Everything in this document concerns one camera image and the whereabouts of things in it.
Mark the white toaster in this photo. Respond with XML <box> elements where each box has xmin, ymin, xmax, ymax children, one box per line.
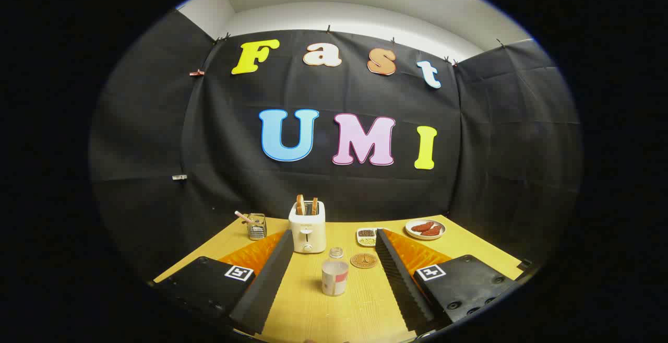
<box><xmin>289</xmin><ymin>200</ymin><xmax>327</xmax><ymax>254</ymax></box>

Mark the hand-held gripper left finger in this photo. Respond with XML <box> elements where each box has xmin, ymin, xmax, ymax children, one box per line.
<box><xmin>149</xmin><ymin>229</ymin><xmax>294</xmax><ymax>336</ymax></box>

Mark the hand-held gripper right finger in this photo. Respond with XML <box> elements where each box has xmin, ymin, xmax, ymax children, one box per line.
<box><xmin>375</xmin><ymin>228</ymin><xmax>525</xmax><ymax>336</ymax></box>

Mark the wooden table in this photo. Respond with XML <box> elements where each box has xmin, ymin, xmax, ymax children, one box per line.
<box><xmin>154</xmin><ymin>215</ymin><xmax>533</xmax><ymax>343</ymax></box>

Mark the round white plate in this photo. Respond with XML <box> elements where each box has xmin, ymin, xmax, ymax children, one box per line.
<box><xmin>405</xmin><ymin>219</ymin><xmax>446</xmax><ymax>241</ymax></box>

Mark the clear juice bottle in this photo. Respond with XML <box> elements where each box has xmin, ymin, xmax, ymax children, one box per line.
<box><xmin>321</xmin><ymin>247</ymin><xmax>349</xmax><ymax>297</ymax></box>

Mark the metal mesh holder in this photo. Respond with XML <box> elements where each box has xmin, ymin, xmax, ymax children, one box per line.
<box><xmin>247</xmin><ymin>213</ymin><xmax>268</xmax><ymax>241</ymax></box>

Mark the white divided dish with beans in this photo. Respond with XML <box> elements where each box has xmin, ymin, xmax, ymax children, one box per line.
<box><xmin>356</xmin><ymin>228</ymin><xmax>384</xmax><ymax>247</ymax></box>

